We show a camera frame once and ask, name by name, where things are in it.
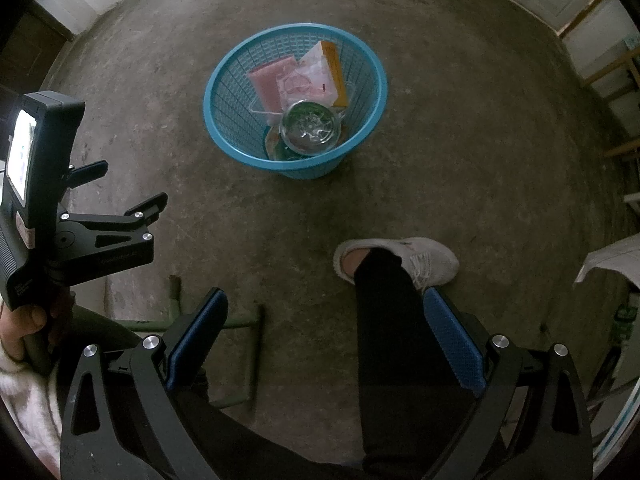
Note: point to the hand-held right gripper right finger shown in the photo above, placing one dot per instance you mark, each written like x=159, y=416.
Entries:
x=452, y=345

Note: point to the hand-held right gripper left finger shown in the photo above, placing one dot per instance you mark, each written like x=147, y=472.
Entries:
x=200, y=335

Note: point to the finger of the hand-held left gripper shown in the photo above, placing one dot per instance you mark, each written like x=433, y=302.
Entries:
x=150, y=205
x=90, y=170

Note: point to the blue plastic mesh basket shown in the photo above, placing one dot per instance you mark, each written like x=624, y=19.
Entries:
x=235, y=90

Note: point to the clear plastic container lid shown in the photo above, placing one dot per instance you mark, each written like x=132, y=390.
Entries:
x=260, y=109

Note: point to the pink patterned packet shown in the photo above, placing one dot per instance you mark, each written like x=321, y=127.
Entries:
x=267, y=85

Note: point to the green plastic bottle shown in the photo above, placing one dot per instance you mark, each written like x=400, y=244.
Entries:
x=310, y=127

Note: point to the clear pink-printed plastic bag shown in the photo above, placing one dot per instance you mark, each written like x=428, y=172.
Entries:
x=305, y=85

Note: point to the white orange-edged paper envelope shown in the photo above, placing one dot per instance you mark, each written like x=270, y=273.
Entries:
x=320, y=57

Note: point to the person's left forearm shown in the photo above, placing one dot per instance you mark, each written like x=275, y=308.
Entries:
x=30, y=410

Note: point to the person's left hand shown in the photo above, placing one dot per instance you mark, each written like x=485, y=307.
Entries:
x=25, y=327

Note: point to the white sneaker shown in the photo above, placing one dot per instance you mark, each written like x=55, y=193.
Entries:
x=430, y=260

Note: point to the white printed plastic bag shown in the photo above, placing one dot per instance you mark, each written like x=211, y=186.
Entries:
x=632, y=42

